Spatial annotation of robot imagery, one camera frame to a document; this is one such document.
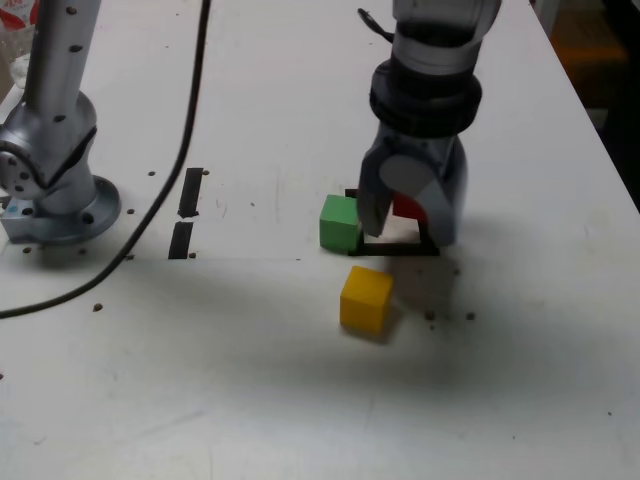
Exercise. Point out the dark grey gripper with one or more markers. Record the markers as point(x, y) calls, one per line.
point(420, 145)

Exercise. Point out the red cube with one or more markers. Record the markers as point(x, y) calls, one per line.
point(405, 207)

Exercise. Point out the green cube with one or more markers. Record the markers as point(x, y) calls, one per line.
point(337, 225)

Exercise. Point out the yellow cube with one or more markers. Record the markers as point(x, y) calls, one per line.
point(362, 305)

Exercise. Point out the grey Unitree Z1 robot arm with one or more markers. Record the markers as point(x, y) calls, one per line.
point(55, 150)

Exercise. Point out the black tape square outline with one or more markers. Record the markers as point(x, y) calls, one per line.
point(400, 251)

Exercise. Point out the black tape strip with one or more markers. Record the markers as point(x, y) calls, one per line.
point(192, 192)

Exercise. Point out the clear plastic bottle red label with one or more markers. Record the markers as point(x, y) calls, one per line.
point(15, 15)

